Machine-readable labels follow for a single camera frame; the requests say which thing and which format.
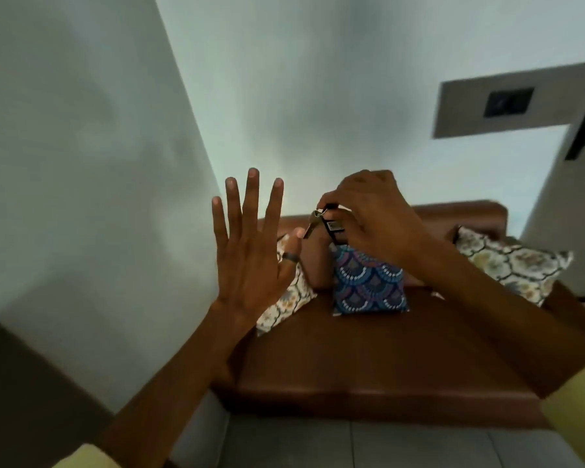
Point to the white floral cushion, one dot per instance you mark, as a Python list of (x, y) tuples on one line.
[(512, 265), (287, 302)]

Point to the yellow right sleeve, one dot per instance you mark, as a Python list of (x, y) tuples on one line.
[(580, 419)]

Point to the person's left little finger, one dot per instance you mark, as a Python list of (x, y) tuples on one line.
[(220, 224)]

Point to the silver key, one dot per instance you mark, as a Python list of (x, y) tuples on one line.
[(313, 223)]

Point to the black wall socket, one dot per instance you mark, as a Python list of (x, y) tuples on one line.
[(509, 102)]

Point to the yellow sleeve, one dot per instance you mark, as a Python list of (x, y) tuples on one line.
[(87, 458), (580, 419)]

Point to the person's right fingers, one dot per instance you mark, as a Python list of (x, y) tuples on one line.
[(358, 190)]

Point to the white door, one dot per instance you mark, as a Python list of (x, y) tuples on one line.
[(570, 214)]

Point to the person's left middle finger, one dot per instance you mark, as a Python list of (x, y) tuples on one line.
[(251, 199)]

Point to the person's left forearm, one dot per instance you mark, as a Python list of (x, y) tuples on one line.
[(175, 385)]

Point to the person's right forearm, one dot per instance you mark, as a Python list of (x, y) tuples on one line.
[(492, 311)]

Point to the black key fob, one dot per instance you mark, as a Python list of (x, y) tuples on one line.
[(332, 225)]

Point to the grey wall switch panel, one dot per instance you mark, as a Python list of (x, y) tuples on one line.
[(555, 102)]

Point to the blue patterned cushion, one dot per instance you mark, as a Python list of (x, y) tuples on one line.
[(368, 282)]

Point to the person's left thumb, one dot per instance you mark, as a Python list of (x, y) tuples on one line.
[(291, 255)]

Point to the brown leather sofa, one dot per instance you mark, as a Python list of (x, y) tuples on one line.
[(370, 365)]

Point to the person's right hand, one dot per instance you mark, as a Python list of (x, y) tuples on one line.
[(380, 224)]

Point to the yellow left sleeve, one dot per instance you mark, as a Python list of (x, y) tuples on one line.
[(87, 458)]

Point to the person's left hand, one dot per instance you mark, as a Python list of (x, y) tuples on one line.
[(246, 277)]

